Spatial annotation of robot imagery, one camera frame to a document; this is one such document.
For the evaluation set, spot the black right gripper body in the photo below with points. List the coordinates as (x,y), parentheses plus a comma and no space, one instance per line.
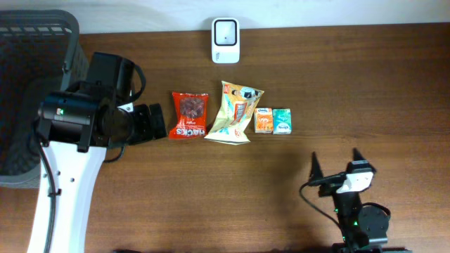
(329,189)

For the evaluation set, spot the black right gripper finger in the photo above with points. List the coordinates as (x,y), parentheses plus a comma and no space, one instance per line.
(357,156)
(315,172)

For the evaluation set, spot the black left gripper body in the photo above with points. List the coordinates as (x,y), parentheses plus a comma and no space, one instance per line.
(141,129)

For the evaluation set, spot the red candy bag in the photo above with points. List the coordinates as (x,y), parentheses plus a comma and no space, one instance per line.
(191,113)

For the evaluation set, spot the green tissue pack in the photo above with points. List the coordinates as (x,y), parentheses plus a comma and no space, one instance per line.
(282,121)

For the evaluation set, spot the orange tissue pack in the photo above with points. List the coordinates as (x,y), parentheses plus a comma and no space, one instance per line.
(263,119)

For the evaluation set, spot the beige snack bag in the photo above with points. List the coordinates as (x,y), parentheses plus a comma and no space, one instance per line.
(238,104)

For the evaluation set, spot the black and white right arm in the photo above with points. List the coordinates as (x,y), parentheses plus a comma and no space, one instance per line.
(363,226)

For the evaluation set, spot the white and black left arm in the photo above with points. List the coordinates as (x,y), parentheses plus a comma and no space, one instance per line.
(74,131)

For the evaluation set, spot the white barcode scanner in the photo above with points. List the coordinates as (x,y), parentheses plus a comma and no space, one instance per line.
(225,40)

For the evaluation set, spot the grey plastic mesh basket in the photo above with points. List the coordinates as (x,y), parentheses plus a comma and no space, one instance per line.
(40,53)

